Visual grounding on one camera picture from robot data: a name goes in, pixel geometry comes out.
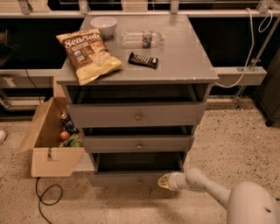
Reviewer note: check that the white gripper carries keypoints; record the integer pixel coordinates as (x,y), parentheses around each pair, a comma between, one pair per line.
(176,181)

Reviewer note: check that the grey bottom drawer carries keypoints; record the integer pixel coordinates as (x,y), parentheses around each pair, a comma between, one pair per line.
(134,169)

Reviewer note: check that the grey drawer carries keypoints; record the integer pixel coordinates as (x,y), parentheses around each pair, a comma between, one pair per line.
(134,169)
(136,115)
(122,144)

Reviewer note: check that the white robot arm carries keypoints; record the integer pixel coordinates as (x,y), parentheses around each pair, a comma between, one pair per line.
(246,203)

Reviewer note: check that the grey middle drawer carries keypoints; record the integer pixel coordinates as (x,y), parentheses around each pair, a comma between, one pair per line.
(122,144)

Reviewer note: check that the grey wooden drawer cabinet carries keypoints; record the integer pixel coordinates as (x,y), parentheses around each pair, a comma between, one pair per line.
(184,74)

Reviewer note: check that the grey top drawer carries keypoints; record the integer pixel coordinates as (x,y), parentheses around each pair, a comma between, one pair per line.
(136,115)

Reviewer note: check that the green snack bag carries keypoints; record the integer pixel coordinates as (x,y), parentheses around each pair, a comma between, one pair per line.
(73,141)

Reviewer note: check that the red apple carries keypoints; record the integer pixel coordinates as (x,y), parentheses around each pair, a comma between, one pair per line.
(64,135)

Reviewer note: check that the dark soda can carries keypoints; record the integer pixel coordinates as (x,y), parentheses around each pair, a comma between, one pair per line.
(67,123)

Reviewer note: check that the dark chocolate bar wrapper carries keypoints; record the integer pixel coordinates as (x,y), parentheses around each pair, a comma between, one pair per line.
(143,61)

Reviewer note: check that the open cardboard box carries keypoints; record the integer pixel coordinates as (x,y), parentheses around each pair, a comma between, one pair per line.
(42,138)

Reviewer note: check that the clear plastic water bottle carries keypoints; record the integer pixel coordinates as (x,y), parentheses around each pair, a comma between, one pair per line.
(136,39)

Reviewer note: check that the sea salt chips bag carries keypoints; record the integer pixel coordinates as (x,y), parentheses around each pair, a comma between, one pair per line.
(88,54)

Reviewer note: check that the white bowl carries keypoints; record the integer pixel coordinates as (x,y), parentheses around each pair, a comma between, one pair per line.
(106,25)

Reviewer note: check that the white shoe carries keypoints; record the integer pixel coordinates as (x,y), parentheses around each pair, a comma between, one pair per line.
(3,135)

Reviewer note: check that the metal window railing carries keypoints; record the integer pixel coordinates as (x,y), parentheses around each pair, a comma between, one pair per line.
(83,8)

